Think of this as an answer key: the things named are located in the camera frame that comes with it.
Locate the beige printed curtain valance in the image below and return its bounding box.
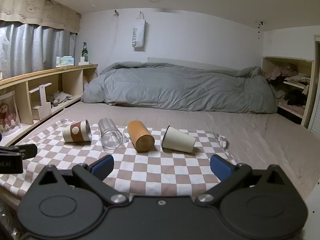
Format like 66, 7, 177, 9
0, 0, 81, 34

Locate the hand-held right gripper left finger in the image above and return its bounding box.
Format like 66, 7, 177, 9
36, 154, 130, 207

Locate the white cup with brown sleeve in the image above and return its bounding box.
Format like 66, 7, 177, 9
62, 120, 92, 144

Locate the clear glass cup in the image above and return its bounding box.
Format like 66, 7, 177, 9
98, 118, 124, 151

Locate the long wooden shelf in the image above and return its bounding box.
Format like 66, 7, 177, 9
0, 64, 99, 147

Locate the cream paper cup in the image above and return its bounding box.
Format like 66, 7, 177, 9
162, 125, 196, 153

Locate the wooden clothes shelf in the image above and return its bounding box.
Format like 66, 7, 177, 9
261, 56, 316, 128

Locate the brown checkered cloth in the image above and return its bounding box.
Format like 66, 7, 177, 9
0, 119, 229, 197

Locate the green glass bottle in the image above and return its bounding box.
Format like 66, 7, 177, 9
81, 42, 89, 62

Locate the clear jar with plush toy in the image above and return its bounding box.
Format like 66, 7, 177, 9
0, 89, 21, 137

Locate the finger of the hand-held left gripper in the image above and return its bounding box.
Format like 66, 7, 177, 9
0, 144, 38, 159

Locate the grey curtain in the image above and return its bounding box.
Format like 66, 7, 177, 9
0, 20, 77, 80

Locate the pile of clothes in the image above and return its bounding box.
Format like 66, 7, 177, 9
264, 63, 311, 106

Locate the black wall hook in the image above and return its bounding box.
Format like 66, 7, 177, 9
256, 20, 264, 40

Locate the crumpled beige cloth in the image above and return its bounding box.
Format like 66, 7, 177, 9
48, 91, 74, 106

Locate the small wooden stool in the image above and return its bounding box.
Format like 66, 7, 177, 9
28, 83, 52, 121

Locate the white hanging fabric bag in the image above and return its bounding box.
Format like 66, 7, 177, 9
132, 12, 146, 49

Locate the tissue box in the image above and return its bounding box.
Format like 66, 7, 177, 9
56, 55, 75, 68

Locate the wooden cup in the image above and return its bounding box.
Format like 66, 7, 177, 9
127, 120, 155, 153

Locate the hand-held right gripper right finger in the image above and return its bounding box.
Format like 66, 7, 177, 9
194, 154, 294, 207

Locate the grey duvet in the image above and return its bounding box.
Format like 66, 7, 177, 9
82, 61, 278, 114

